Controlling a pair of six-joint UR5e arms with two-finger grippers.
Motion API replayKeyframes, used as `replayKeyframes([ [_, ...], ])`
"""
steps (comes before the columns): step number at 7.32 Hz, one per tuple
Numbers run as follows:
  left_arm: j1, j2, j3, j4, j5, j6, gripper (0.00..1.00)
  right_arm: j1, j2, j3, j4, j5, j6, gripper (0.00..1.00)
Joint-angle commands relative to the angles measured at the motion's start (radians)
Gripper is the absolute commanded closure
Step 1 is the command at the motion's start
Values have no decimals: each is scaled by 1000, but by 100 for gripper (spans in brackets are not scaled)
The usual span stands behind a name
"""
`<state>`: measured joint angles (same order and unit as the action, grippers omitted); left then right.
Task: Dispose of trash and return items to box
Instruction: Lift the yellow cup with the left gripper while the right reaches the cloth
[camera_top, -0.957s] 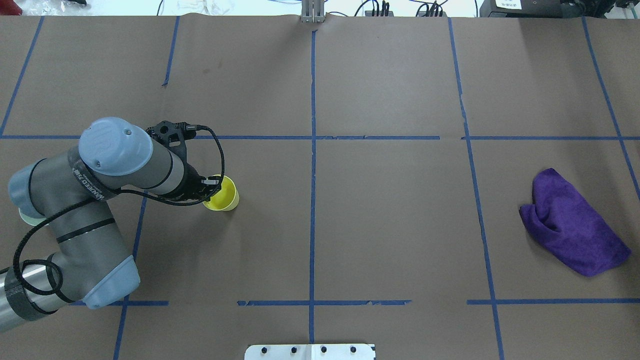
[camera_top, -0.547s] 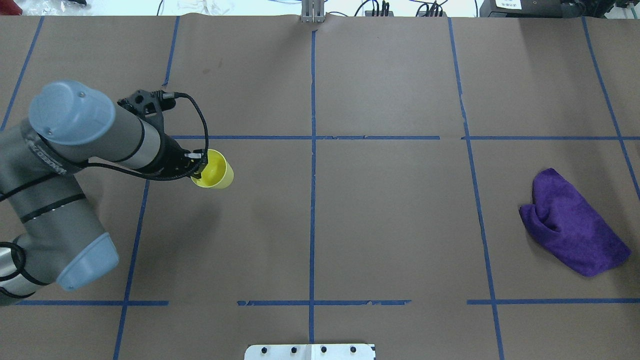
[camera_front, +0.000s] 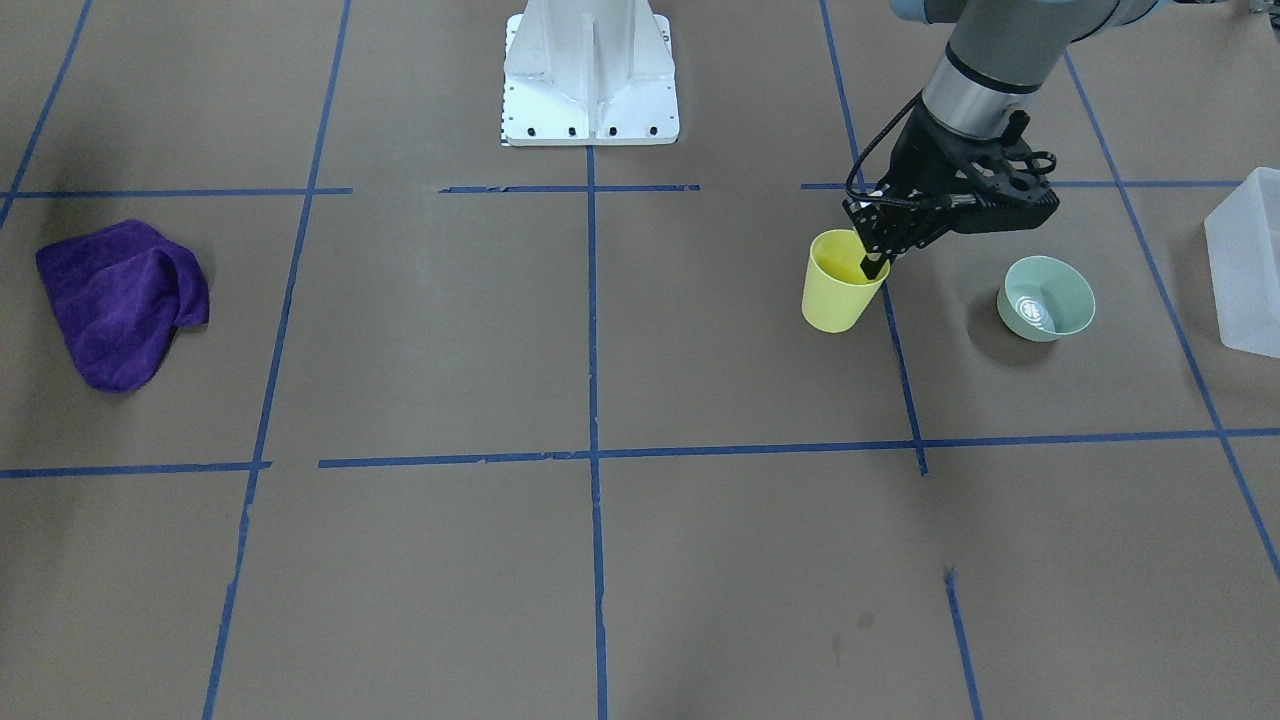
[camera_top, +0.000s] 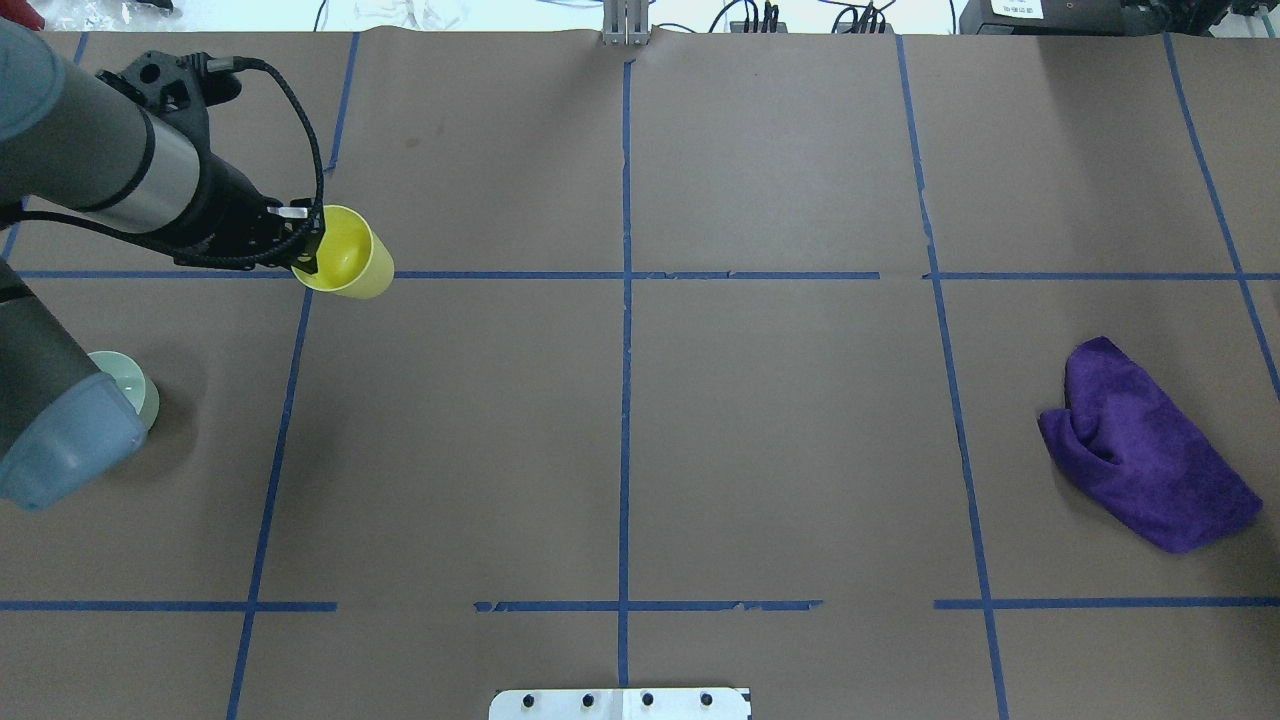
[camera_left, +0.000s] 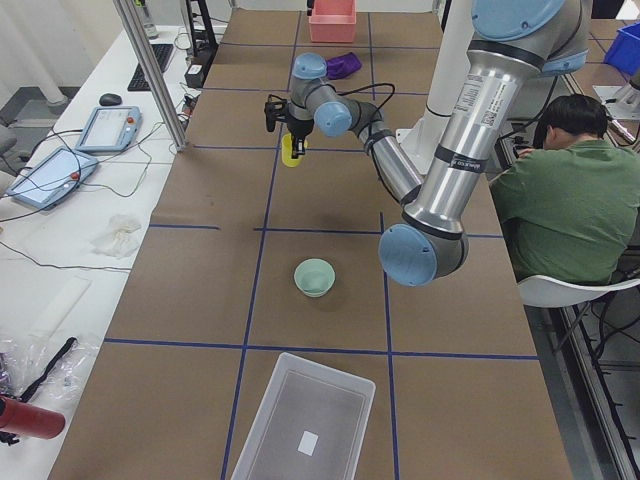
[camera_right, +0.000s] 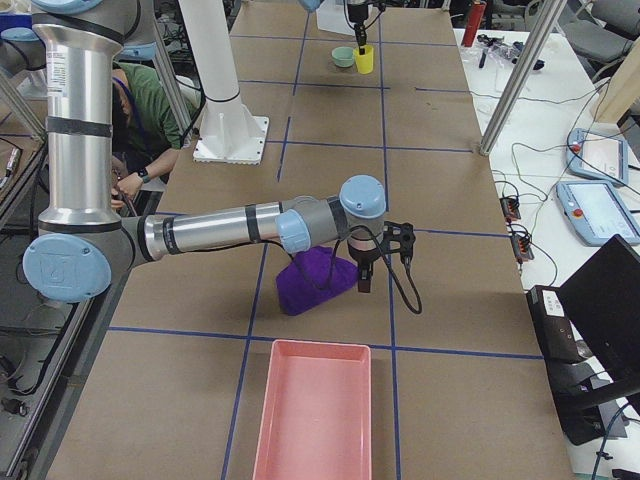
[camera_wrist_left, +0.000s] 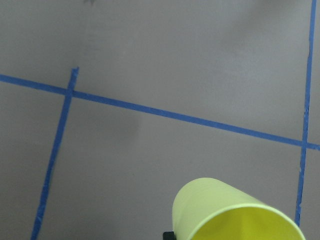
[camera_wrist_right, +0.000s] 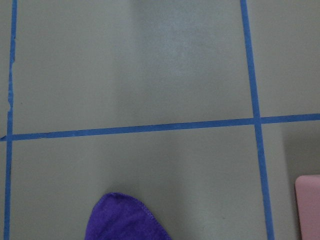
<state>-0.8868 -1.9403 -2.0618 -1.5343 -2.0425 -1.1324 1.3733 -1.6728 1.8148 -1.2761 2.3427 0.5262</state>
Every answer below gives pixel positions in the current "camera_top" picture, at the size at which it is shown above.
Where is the green ceramic bowl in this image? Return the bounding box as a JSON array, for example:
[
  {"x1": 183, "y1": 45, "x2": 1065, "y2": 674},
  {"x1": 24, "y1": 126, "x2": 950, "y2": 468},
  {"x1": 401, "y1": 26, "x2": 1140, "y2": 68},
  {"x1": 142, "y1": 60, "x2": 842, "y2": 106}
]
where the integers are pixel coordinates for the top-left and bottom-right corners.
[{"x1": 88, "y1": 350, "x2": 160, "y2": 432}]

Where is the yellow plastic cup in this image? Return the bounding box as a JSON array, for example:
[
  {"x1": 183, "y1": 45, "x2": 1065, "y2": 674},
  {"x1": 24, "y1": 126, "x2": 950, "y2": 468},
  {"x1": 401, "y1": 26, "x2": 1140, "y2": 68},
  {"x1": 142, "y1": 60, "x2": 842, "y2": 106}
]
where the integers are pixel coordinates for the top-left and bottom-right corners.
[{"x1": 291, "y1": 205, "x2": 396, "y2": 300}]

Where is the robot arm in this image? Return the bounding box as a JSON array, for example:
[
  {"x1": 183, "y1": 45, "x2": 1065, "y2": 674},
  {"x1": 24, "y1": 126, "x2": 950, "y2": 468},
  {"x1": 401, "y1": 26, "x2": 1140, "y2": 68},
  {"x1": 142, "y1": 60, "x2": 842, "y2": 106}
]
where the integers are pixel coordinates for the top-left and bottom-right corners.
[{"x1": 1, "y1": 20, "x2": 325, "y2": 511}]

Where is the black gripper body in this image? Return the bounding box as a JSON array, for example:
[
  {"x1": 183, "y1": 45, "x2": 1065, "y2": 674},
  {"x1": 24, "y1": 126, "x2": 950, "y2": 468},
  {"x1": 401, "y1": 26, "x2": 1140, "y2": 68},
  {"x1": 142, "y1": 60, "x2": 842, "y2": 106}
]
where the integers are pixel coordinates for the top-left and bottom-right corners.
[{"x1": 175, "y1": 150, "x2": 296, "y2": 269}]

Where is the aluminium frame post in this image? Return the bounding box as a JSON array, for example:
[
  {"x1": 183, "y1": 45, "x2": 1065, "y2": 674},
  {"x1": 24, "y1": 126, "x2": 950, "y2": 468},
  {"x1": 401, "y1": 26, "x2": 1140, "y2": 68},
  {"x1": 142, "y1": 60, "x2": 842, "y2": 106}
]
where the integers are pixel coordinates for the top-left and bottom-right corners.
[{"x1": 600, "y1": 0, "x2": 653, "y2": 47}]

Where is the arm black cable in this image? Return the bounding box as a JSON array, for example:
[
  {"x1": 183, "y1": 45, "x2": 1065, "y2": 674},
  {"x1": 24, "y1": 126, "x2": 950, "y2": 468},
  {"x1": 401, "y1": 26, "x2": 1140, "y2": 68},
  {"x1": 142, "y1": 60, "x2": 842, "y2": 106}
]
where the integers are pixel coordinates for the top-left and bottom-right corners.
[{"x1": 0, "y1": 58, "x2": 328, "y2": 272}]

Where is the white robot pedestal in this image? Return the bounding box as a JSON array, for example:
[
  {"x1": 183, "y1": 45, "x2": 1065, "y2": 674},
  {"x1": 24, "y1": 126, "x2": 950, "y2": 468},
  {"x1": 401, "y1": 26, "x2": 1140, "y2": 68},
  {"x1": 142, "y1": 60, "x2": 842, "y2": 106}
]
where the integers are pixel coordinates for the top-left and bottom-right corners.
[{"x1": 488, "y1": 687, "x2": 753, "y2": 719}]

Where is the black box device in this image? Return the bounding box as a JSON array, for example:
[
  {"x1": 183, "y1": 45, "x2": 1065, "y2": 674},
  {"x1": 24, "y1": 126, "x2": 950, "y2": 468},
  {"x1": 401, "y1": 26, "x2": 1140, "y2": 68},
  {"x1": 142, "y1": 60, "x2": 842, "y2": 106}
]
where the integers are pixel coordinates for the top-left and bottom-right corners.
[{"x1": 957, "y1": 1, "x2": 1178, "y2": 37}]

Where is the purple cloth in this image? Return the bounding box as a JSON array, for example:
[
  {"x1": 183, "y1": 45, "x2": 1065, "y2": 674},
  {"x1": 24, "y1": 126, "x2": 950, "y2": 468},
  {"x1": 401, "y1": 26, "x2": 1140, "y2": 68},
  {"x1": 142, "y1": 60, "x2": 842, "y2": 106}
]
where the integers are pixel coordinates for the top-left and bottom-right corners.
[{"x1": 1037, "y1": 336, "x2": 1265, "y2": 553}]

